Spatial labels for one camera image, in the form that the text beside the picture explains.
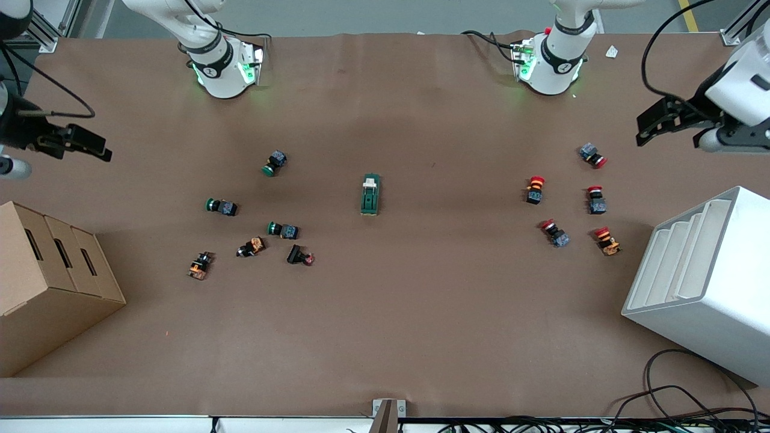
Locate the black button orange body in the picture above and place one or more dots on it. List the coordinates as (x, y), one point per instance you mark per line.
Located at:
(251, 246)
(200, 266)

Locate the aluminium frame profile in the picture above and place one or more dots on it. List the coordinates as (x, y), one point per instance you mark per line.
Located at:
(45, 30)
(731, 36)

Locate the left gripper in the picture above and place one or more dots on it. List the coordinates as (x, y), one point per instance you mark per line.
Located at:
(701, 108)

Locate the brown cardboard box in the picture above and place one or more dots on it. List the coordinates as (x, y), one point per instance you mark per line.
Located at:
(54, 300)

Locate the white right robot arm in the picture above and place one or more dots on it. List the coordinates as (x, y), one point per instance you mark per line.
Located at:
(222, 72)

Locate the red button orange ringed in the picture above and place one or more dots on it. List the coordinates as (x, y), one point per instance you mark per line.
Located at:
(535, 190)

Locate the red button orange body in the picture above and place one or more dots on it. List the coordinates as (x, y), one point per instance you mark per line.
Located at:
(607, 242)

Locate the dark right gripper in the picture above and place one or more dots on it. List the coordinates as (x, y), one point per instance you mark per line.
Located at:
(17, 127)

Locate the grey metal table bracket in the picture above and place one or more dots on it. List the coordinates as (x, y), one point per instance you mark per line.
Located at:
(388, 415)

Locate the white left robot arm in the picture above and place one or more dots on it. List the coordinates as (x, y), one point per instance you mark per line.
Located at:
(556, 66)

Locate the white paper scrap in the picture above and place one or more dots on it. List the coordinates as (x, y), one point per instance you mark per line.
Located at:
(612, 52)

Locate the red button silver collar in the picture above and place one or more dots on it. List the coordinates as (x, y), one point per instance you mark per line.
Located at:
(554, 233)

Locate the green load switch cream base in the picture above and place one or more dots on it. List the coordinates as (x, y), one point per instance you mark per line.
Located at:
(370, 195)

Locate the white slotted organizer box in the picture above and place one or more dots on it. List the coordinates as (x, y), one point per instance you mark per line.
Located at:
(710, 288)

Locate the red button black blue body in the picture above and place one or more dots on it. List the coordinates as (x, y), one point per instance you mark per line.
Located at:
(591, 153)
(596, 201)

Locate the green button blue body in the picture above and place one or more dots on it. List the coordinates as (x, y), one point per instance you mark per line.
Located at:
(275, 162)
(284, 230)
(222, 207)

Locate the dark red button black body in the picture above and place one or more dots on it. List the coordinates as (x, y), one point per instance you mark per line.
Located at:
(298, 255)

